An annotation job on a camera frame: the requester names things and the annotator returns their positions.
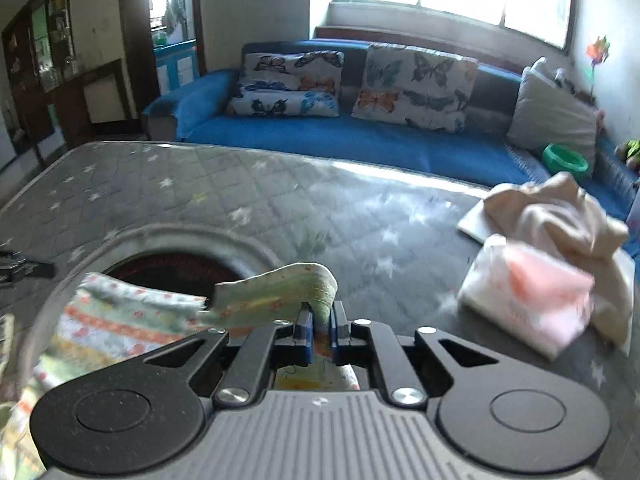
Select green patterned baby garment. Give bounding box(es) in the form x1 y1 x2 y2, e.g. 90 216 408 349
1 262 359 479

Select dark wooden cabinet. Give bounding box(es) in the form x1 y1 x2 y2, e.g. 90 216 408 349
1 0 136 155

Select pink white folded cloth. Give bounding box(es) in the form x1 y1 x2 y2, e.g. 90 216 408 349
458 234 594 361

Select beige crumpled garment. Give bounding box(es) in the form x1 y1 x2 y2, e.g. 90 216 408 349
483 172 634 349

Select blue sofa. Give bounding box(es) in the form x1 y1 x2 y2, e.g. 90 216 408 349
141 38 640 261

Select left butterfly cushion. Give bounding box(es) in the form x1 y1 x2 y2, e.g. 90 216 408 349
228 50 344 118

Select butterfly cushion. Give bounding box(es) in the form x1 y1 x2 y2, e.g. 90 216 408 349
352 44 478 132
228 50 344 118

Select right butterfly cushion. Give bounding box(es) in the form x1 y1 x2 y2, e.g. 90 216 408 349
352 44 478 132

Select green plastic bowl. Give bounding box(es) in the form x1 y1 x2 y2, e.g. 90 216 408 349
541 144 590 179

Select grey pillow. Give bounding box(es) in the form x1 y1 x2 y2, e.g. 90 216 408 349
506 56 598 176

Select plush toy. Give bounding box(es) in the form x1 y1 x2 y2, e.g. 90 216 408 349
615 140 640 174

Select colourful pinwheel toy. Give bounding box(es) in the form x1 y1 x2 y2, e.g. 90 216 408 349
586 36 610 100

